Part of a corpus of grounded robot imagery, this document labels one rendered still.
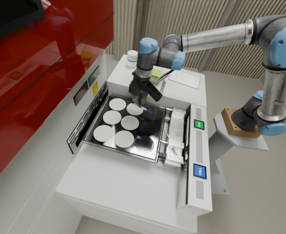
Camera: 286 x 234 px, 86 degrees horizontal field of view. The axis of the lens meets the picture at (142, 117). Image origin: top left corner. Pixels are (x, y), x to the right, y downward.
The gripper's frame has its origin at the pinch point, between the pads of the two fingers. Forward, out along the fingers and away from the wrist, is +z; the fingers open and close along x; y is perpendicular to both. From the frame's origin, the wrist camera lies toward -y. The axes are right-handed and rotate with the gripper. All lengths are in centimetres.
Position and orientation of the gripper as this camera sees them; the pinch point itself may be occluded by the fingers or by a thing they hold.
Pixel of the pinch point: (141, 106)
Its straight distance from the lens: 86.2
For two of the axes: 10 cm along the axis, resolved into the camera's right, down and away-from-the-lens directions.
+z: -1.3, 6.3, 7.6
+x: -4.9, 6.3, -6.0
